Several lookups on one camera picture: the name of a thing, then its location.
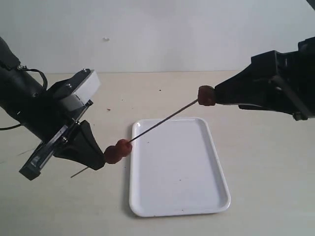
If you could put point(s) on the thin metal skewer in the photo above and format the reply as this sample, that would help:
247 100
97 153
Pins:
162 121

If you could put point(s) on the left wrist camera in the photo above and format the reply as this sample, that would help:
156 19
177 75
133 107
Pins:
75 92

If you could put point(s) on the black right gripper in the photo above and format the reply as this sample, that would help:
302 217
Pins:
292 76

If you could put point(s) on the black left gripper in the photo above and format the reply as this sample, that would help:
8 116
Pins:
48 119

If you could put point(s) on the red meatball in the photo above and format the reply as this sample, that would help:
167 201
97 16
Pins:
112 155
206 96
124 147

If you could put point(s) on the white rectangular plastic tray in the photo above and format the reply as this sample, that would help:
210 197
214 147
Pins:
175 169

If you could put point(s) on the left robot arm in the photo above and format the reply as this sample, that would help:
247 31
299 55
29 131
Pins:
18 87

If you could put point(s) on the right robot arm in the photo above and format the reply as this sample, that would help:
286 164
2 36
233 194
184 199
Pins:
274 81

